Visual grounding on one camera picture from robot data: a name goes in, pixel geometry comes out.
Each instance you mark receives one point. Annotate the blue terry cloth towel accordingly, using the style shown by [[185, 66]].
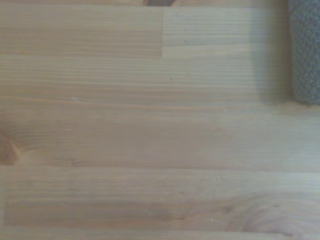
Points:
[[306, 50]]

